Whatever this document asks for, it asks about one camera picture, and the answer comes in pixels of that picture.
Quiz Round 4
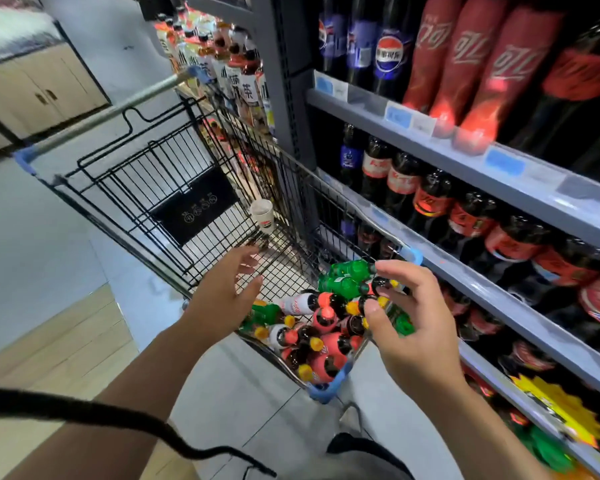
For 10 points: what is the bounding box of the person's right hand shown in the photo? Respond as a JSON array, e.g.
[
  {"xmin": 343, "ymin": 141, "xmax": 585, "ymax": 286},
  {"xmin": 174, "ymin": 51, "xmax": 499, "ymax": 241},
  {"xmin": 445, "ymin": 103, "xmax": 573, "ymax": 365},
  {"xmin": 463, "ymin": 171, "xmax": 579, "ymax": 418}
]
[{"xmin": 362, "ymin": 259, "xmax": 469, "ymax": 404}]

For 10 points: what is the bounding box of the person's left hand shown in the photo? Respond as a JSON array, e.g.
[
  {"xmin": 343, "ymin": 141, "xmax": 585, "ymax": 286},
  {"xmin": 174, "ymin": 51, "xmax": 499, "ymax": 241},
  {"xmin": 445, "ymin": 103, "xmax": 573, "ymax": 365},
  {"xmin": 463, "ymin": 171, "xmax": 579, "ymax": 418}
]
[{"xmin": 180, "ymin": 245, "xmax": 266, "ymax": 348}]

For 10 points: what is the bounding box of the pile of bottles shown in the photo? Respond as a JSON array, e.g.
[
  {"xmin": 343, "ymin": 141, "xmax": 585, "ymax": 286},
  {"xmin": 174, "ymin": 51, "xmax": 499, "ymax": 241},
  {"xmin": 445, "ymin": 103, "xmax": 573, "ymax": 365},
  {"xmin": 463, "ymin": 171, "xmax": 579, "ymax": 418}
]
[{"xmin": 238, "ymin": 257, "xmax": 421, "ymax": 386}]

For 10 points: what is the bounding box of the grey store shelving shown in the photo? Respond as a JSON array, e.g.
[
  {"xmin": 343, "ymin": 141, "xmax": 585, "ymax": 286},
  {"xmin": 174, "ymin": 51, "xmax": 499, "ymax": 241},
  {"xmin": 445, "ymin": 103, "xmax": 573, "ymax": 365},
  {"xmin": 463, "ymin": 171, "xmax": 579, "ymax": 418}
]
[{"xmin": 185, "ymin": 0, "xmax": 600, "ymax": 480}]

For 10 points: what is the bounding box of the black wire shopping cart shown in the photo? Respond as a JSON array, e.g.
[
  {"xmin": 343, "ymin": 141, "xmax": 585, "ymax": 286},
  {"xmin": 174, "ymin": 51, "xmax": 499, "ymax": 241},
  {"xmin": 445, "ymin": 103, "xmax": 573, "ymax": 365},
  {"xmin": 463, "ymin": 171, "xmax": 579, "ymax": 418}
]
[{"xmin": 13, "ymin": 67, "xmax": 426, "ymax": 406}]

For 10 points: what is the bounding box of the red cola bottle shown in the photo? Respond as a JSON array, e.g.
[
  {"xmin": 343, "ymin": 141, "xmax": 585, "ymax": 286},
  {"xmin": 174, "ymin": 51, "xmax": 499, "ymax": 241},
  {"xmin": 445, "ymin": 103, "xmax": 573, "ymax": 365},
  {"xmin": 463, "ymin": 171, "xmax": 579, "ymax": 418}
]
[
  {"xmin": 428, "ymin": 0, "xmax": 513, "ymax": 138},
  {"xmin": 402, "ymin": 0, "xmax": 468, "ymax": 114},
  {"xmin": 453, "ymin": 5, "xmax": 569, "ymax": 156}
]

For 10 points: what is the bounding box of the dark cola bottle blue label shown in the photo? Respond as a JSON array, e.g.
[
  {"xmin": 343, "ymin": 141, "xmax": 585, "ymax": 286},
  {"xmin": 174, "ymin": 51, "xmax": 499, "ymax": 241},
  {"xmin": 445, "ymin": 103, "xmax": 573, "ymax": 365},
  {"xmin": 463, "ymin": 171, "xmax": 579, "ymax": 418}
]
[
  {"xmin": 370, "ymin": 0, "xmax": 418, "ymax": 101},
  {"xmin": 317, "ymin": 0, "xmax": 349, "ymax": 81},
  {"xmin": 342, "ymin": 0, "xmax": 383, "ymax": 91}
]

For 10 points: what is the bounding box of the person's left forearm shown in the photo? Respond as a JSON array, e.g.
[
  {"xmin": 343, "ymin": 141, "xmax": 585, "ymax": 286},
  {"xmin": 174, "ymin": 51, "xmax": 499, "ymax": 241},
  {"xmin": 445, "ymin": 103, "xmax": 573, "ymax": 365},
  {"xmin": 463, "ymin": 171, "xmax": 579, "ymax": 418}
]
[{"xmin": 5, "ymin": 325, "xmax": 226, "ymax": 480}]

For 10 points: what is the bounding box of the row of shelf price tags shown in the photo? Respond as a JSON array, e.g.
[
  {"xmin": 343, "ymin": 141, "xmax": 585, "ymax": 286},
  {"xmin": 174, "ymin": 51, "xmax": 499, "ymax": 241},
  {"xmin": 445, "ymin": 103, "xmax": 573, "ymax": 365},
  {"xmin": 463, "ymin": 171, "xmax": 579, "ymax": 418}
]
[{"xmin": 312, "ymin": 71, "xmax": 571, "ymax": 194}]

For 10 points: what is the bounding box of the white paper cup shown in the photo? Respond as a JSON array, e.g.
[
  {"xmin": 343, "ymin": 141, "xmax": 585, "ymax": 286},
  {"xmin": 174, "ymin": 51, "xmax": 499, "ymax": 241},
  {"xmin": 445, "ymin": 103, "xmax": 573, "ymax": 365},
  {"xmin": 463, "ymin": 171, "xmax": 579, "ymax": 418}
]
[{"xmin": 249, "ymin": 199, "xmax": 277, "ymax": 236}]

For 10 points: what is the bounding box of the yellow starburst promo sign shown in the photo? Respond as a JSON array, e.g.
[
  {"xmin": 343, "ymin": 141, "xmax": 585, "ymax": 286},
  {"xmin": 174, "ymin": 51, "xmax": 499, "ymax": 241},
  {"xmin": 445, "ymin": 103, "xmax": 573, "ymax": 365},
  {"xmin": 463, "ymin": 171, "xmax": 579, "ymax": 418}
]
[{"xmin": 510, "ymin": 373, "xmax": 600, "ymax": 448}]

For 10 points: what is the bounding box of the wooden cabinet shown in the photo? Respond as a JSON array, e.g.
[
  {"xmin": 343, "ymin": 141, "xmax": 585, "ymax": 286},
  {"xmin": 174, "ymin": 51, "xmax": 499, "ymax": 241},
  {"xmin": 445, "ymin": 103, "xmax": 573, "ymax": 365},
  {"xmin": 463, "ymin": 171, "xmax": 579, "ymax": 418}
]
[{"xmin": 0, "ymin": 43, "xmax": 113, "ymax": 161}]

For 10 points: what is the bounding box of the white fabric goods pile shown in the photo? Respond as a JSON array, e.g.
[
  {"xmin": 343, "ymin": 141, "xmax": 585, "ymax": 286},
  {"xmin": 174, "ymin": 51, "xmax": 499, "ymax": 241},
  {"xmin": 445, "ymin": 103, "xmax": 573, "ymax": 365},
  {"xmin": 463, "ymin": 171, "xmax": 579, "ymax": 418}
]
[{"xmin": 0, "ymin": 0, "xmax": 69, "ymax": 68}]

